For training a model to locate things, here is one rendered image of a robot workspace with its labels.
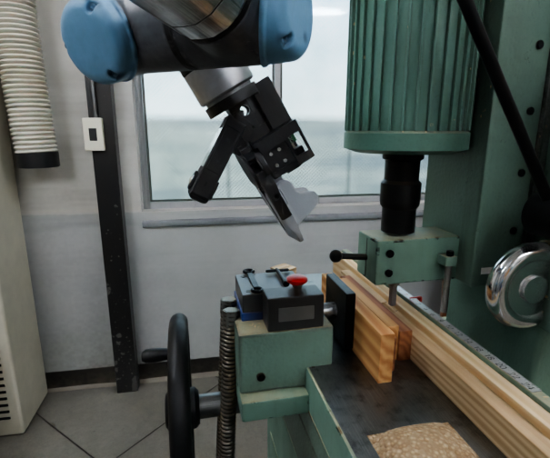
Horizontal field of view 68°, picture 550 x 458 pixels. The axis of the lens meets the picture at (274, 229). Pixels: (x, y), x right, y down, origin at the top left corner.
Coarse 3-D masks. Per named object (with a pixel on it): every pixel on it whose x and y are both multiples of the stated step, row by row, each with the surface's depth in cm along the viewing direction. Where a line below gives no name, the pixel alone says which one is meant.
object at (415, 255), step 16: (368, 240) 63; (384, 240) 60; (400, 240) 61; (416, 240) 61; (432, 240) 62; (448, 240) 62; (368, 256) 63; (384, 256) 60; (400, 256) 61; (416, 256) 62; (432, 256) 62; (368, 272) 63; (384, 272) 61; (400, 272) 62; (416, 272) 62; (432, 272) 63
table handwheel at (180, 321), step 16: (176, 320) 60; (176, 336) 57; (176, 352) 54; (176, 368) 53; (176, 384) 51; (176, 400) 50; (192, 400) 61; (208, 400) 63; (176, 416) 50; (192, 416) 60; (208, 416) 63; (176, 432) 49; (192, 432) 72; (176, 448) 49; (192, 448) 50
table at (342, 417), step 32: (320, 288) 87; (352, 352) 62; (320, 384) 54; (352, 384) 54; (384, 384) 54; (416, 384) 54; (256, 416) 56; (320, 416) 52; (352, 416) 48; (384, 416) 48; (416, 416) 48; (448, 416) 48; (352, 448) 43; (480, 448) 43
